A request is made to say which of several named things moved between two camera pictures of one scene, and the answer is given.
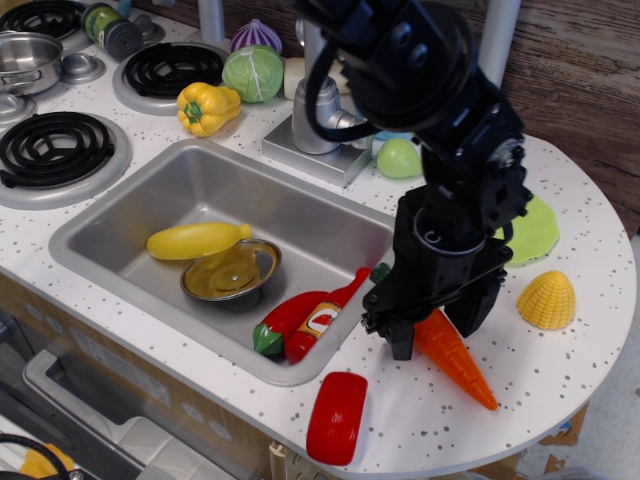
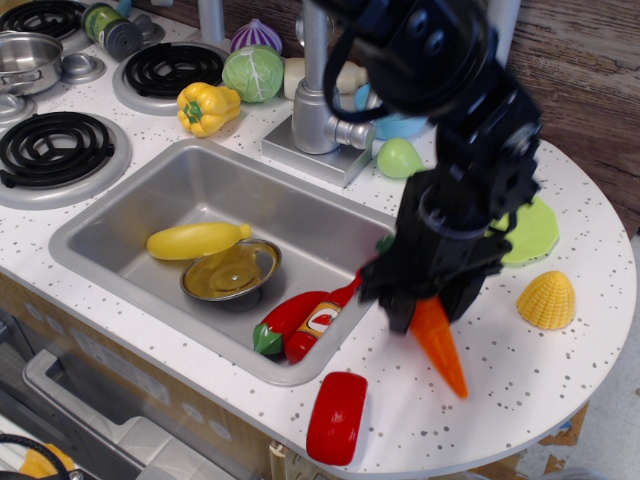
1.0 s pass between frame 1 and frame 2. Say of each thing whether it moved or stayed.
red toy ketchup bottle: stayed
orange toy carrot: moved
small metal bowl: stayed
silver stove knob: stayed
